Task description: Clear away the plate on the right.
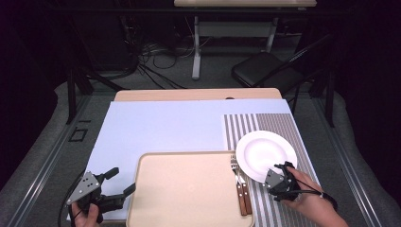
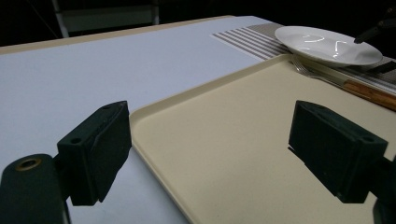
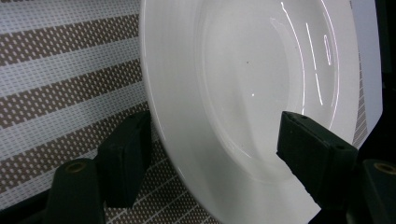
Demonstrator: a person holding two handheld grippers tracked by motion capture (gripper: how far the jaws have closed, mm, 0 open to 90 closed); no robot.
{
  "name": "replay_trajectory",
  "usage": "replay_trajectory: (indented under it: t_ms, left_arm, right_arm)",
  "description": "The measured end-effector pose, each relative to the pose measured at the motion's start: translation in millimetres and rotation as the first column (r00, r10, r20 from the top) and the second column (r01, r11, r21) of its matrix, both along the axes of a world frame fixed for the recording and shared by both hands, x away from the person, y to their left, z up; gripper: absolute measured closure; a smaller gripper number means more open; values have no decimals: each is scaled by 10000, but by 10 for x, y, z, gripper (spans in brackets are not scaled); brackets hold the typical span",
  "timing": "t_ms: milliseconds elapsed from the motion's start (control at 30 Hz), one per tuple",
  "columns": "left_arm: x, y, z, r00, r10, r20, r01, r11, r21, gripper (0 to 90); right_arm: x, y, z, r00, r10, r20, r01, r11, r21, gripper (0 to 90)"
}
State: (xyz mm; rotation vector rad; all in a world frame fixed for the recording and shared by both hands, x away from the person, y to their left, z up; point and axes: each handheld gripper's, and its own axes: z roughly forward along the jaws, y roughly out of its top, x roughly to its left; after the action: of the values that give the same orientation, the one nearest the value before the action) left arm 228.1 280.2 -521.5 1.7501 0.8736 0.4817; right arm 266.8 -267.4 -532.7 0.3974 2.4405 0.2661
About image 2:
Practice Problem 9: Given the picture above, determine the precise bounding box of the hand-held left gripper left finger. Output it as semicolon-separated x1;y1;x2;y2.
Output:
56;100;133;207

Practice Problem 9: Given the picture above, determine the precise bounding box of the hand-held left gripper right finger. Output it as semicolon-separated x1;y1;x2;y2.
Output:
288;100;389;204

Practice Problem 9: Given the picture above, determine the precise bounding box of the white round plate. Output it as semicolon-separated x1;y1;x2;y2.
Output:
274;25;384;69

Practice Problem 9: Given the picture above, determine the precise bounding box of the wooden handle knife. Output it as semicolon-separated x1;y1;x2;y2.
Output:
295;59;396;104

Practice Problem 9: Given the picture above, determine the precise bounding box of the beige plastic tray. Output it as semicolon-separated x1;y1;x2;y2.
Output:
130;53;396;224

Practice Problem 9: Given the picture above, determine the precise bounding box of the light blue board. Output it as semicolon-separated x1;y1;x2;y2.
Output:
0;15;275;224

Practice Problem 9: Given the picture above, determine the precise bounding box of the striped grey placemat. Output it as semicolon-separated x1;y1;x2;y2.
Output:
211;21;396;94

